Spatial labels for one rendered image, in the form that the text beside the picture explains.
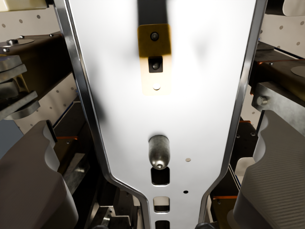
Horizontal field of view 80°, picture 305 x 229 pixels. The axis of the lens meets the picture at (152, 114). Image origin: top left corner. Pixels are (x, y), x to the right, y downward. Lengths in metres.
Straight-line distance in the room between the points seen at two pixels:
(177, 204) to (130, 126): 0.21
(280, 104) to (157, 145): 0.16
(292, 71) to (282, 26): 0.31
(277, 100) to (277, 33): 0.36
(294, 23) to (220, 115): 0.41
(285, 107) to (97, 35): 0.23
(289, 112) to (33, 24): 0.58
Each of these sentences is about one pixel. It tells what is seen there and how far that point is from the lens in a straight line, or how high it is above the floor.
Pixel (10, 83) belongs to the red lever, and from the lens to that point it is 0.21.
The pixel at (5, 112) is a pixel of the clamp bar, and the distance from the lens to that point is 0.21.
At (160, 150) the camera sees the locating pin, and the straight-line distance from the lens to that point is 0.26.
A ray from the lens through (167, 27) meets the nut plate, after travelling 0.22.
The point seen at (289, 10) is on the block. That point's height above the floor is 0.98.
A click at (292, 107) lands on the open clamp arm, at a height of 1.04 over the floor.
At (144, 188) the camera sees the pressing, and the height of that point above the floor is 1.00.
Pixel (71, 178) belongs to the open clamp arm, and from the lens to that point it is 0.33.
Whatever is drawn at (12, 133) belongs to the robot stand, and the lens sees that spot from 0.78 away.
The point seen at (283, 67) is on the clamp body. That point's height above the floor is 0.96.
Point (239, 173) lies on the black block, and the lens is 0.39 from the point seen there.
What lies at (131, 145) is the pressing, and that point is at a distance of 0.30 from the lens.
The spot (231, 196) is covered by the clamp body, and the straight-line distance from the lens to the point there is 0.56.
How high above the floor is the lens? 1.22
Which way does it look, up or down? 58 degrees down
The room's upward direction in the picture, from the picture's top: 179 degrees counter-clockwise
